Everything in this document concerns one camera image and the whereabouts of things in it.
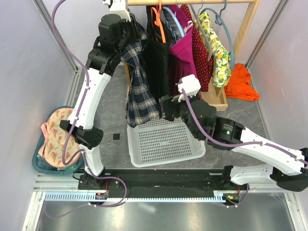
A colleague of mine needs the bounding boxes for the navy plaid skirt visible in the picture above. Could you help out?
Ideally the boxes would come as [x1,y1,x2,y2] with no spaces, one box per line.
[121,23,159,128]

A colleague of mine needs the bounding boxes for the magenta pleated skirt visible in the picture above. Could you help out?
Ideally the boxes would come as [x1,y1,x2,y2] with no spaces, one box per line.
[160,5,185,96]

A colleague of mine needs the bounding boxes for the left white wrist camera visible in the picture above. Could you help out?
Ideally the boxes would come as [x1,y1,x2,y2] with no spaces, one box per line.
[103,0,128,12]

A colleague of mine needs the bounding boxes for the tulip print cloth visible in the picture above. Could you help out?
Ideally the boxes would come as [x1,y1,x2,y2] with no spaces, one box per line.
[38,107,81,169]

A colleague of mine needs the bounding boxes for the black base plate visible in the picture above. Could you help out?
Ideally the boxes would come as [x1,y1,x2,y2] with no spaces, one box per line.
[78,169,248,196]

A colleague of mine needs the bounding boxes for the teal laundry basket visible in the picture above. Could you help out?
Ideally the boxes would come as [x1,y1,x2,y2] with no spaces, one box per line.
[32,106,84,176]

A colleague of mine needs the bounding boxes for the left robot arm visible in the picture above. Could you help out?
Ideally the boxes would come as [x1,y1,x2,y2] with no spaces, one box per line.
[60,13,140,189]

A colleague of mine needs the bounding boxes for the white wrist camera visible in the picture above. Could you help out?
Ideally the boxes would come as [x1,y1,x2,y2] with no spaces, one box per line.
[177,74,201,102]
[103,0,128,12]

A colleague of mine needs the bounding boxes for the small black square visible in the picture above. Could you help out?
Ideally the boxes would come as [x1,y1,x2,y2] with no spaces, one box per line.
[113,133,120,140]

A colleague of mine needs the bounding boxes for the wooden clothes rack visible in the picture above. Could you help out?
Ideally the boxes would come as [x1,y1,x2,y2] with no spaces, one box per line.
[126,0,260,112]

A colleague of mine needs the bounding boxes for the white perforated basket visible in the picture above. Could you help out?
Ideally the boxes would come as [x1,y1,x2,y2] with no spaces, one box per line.
[127,118,206,167]

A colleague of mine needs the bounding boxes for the white cable duct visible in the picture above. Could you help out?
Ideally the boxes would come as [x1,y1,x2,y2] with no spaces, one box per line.
[45,190,226,203]

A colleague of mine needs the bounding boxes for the red polka dot skirt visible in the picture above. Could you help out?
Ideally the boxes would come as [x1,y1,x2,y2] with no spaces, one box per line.
[180,4,214,92]

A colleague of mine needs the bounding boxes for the blue grey hanger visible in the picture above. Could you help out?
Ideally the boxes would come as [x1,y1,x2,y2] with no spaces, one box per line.
[200,0,235,71]

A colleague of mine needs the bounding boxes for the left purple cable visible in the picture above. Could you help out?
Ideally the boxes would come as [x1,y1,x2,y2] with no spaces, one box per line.
[43,0,128,219]

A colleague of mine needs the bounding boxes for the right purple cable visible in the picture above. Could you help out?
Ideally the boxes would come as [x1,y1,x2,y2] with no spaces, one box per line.
[180,88,308,167]

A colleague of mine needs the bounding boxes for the black pleated skirt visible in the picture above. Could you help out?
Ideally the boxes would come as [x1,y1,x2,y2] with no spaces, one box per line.
[142,5,173,102]

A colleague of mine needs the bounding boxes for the orange cloth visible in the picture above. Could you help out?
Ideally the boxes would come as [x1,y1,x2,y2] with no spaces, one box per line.
[225,63,260,102]

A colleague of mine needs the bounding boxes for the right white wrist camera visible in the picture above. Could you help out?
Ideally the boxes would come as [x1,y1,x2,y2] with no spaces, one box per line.
[177,74,201,102]

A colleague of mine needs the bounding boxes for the lemon print skirt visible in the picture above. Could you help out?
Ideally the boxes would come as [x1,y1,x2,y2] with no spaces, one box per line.
[195,12,231,88]

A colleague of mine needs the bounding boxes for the purple cable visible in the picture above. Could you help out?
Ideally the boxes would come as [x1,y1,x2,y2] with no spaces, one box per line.
[180,88,308,167]
[43,0,128,219]

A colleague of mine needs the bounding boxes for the light blue hanger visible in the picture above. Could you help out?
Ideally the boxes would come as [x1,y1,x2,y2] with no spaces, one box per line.
[162,6,193,42]

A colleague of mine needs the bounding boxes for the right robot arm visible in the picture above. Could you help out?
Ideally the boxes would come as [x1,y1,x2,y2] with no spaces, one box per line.
[159,95,308,192]

